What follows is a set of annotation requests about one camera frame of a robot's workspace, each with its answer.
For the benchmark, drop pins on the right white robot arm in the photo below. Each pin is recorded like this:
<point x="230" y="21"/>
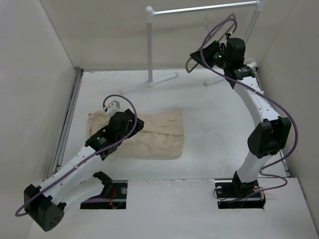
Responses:
<point x="271" y="130"/>

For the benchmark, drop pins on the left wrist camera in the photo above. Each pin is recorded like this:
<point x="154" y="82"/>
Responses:
<point x="112" y="108"/>

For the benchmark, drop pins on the white clothes rack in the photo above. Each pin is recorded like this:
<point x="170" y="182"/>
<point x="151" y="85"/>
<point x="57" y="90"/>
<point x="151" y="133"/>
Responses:
<point x="150" y="15"/>

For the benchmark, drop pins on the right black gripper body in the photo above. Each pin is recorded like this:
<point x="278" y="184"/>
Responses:
<point x="216" y="57"/>

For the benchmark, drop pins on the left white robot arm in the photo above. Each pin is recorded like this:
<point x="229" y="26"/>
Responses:
<point x="46" y="203"/>

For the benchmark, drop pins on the beige trousers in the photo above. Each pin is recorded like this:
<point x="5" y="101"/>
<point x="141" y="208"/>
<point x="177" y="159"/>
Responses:
<point x="158" y="136"/>

